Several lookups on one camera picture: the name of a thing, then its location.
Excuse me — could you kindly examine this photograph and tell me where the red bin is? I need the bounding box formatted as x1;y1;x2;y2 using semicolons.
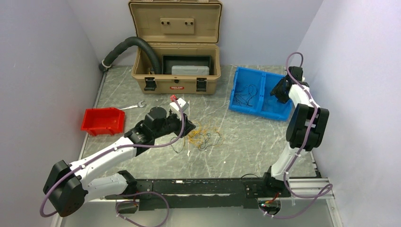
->
80;107;125;136

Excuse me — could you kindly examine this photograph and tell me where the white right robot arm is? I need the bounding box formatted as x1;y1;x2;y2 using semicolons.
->
260;66;330;196

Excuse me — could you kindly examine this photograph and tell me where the grey plastic box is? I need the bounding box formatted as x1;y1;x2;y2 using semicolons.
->
171;65;209;76

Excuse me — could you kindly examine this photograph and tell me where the blue bin left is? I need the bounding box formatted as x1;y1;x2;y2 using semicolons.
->
228;67;266;116

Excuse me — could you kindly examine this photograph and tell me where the tan tool case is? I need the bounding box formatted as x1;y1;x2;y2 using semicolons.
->
128;0;223;95

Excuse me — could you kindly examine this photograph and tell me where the blue bin right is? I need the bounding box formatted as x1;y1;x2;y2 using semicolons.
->
261;72;293;121

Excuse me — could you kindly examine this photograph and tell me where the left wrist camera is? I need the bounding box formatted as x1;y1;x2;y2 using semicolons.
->
169;95;189;119

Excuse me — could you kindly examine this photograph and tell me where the silver wrench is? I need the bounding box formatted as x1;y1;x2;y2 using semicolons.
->
118;100;147;110

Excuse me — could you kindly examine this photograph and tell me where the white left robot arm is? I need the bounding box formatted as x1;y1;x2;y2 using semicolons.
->
39;98;196;218

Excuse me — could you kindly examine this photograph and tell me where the black tray in case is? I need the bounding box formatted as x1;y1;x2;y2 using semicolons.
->
162;55;214;75

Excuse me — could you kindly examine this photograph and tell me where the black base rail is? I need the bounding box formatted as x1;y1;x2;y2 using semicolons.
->
106;171;290;211

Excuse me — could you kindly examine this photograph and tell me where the black corrugated hose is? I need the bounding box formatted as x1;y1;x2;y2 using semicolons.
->
99;36;162;75

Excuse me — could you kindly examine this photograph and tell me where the blue bin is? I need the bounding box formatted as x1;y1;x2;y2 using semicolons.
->
261;72;293;121
228;67;266;116

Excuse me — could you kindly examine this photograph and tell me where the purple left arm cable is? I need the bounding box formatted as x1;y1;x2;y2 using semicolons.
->
40;99;186;227

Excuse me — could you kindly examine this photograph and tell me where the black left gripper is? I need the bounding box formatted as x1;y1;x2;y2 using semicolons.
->
153;110;196;139

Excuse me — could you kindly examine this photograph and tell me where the yellow wire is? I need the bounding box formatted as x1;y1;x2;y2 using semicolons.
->
183;120;225;150

